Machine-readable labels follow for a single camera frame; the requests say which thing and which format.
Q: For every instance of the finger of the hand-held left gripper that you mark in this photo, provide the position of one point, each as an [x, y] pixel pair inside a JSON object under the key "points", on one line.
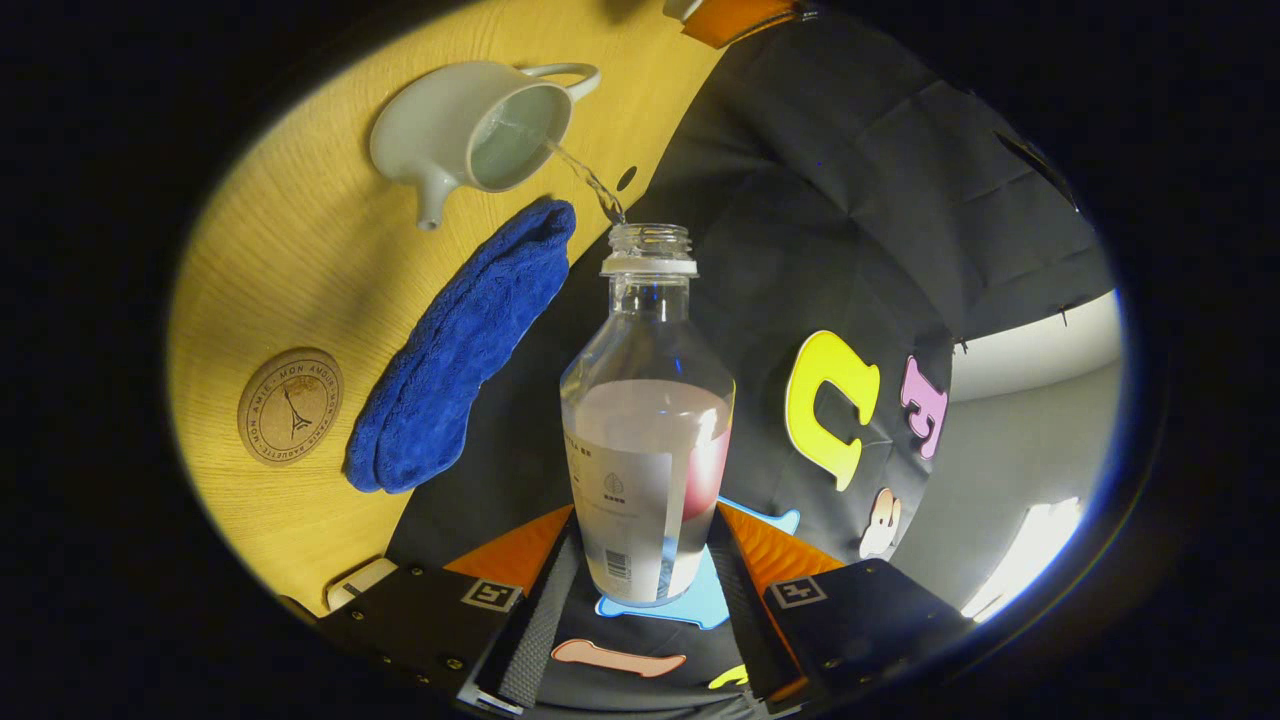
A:
{"points": [[745, 18]]}

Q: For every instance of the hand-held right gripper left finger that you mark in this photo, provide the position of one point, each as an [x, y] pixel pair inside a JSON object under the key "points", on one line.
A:
{"points": [[540, 630]]}

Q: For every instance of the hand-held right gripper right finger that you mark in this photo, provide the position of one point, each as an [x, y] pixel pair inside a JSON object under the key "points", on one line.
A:
{"points": [[750, 625]]}

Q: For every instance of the clear plastic water bottle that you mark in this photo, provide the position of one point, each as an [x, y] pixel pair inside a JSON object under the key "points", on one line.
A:
{"points": [[645, 450]]}

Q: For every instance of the white ceramic teacup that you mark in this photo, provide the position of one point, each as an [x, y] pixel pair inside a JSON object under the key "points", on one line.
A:
{"points": [[430, 120]]}

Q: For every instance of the round wooden coaster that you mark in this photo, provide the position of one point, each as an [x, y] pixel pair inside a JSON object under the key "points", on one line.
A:
{"points": [[290, 405]]}

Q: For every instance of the white toaster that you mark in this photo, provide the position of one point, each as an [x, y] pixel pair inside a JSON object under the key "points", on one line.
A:
{"points": [[360, 582]]}

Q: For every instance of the black backdrop cloth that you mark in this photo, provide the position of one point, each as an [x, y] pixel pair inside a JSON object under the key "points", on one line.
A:
{"points": [[800, 220]]}

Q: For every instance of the ceiling light panel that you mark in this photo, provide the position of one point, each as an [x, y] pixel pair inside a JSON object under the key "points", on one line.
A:
{"points": [[1025, 560]]}

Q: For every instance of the blue towel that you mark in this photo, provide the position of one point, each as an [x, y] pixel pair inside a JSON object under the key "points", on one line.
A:
{"points": [[450, 360]]}

